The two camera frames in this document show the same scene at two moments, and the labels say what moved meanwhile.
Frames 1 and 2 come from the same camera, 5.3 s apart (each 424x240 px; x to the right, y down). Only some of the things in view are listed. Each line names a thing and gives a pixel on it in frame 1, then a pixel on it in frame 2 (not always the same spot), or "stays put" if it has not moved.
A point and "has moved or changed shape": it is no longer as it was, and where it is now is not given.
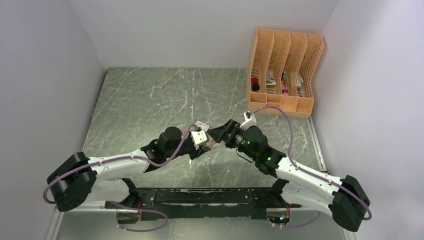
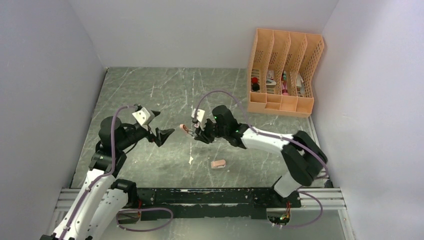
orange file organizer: [280, 71] stays put
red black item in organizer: [255, 85] stays put
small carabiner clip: [211, 142] has moved or changed shape
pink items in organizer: [284, 87] stays put
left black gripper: [196, 153] -> [161, 135]
